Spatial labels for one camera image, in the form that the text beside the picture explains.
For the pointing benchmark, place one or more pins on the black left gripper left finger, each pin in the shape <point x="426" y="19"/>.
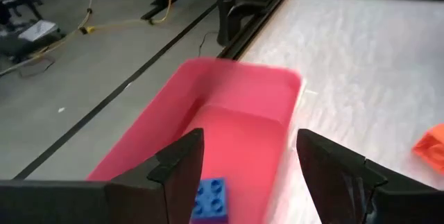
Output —
<point x="138" y="199"/>

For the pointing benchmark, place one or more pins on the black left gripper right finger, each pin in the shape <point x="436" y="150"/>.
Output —
<point x="347" y="196"/>

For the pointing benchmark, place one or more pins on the blue small block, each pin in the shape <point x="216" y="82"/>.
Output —
<point x="209" y="199"/>

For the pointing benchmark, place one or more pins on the orange long block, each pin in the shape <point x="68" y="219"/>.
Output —
<point x="431" y="147"/>

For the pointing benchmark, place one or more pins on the pink plastic bin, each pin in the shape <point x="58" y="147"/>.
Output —
<point x="243" y="88"/>

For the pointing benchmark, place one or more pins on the black floor equipment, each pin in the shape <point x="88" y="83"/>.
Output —
<point x="21" y="49"/>

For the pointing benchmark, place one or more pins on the black floor stand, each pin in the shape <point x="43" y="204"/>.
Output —
<point x="225" y="9"/>

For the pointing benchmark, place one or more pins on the black table frame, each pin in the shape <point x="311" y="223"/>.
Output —
<point x="253" y="30"/>

